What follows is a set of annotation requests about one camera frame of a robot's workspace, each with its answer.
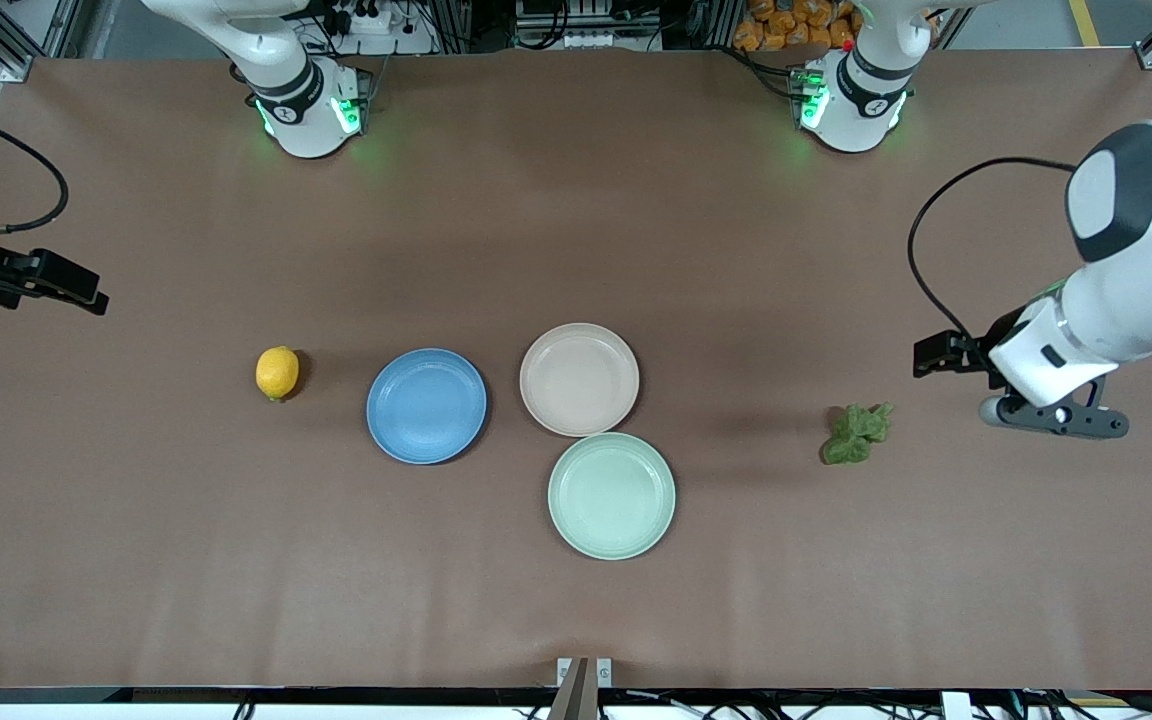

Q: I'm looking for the green lettuce leaf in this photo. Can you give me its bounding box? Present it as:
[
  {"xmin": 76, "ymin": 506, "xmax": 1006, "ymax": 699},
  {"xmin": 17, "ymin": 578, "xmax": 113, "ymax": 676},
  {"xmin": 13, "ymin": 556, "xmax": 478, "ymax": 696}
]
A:
[{"xmin": 822, "ymin": 402, "xmax": 895, "ymax": 466}]

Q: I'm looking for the pale green plate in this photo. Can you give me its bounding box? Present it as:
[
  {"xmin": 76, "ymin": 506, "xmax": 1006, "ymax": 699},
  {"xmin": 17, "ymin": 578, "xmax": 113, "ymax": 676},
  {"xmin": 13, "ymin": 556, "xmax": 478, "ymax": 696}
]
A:
[{"xmin": 547, "ymin": 431, "xmax": 678, "ymax": 561}]

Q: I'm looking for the black electronics rack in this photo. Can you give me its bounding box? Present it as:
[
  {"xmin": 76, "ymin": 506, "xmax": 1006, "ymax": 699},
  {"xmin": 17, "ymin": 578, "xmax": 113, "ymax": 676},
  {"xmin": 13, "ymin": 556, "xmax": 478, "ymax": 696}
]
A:
[{"xmin": 514, "ymin": 0, "xmax": 665, "ymax": 52}]

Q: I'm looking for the metal table edge bracket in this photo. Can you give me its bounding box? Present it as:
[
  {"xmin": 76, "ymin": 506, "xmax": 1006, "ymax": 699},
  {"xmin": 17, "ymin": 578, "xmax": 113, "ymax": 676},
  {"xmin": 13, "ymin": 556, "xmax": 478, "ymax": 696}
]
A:
[{"xmin": 548, "ymin": 656, "xmax": 615, "ymax": 720}]

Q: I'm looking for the beige pink plate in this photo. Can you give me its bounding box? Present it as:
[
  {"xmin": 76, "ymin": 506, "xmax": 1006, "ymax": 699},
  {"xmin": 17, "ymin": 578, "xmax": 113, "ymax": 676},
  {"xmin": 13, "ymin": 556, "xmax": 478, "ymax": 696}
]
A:
[{"xmin": 519, "ymin": 322, "xmax": 641, "ymax": 438}]

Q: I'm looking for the yellow lemon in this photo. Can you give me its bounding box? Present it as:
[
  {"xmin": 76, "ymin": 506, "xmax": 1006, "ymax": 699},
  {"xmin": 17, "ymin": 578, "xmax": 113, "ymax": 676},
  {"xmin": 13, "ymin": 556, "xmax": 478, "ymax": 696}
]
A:
[{"xmin": 255, "ymin": 346, "xmax": 301, "ymax": 403}]

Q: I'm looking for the black base cable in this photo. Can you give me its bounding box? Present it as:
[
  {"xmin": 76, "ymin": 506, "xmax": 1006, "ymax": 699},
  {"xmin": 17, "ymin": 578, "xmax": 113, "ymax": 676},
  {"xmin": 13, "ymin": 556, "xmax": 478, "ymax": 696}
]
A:
[{"xmin": 726, "ymin": 44, "xmax": 809, "ymax": 103}]

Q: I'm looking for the orange fruit pile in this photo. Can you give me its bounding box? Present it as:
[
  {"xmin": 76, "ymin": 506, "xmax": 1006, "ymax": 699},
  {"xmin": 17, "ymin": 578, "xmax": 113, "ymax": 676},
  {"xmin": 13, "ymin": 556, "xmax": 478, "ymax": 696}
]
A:
[{"xmin": 733, "ymin": 0, "xmax": 859, "ymax": 52}]

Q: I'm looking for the white power strip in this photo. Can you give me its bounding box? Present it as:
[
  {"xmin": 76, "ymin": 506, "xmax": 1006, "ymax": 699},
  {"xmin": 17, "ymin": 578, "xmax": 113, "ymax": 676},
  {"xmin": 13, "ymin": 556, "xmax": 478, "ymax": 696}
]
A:
[{"xmin": 321, "ymin": 3, "xmax": 437, "ymax": 57}]

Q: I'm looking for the blue plate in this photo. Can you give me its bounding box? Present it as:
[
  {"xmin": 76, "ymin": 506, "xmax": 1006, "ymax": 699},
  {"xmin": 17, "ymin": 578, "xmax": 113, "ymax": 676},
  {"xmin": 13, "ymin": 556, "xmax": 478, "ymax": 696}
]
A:
[{"xmin": 366, "ymin": 348, "xmax": 489, "ymax": 466}]

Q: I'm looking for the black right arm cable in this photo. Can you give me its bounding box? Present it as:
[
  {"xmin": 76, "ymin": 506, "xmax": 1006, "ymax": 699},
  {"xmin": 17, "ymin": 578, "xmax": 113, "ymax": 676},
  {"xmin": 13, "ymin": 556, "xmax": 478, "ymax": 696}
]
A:
[{"xmin": 0, "ymin": 98, "xmax": 71, "ymax": 237}]

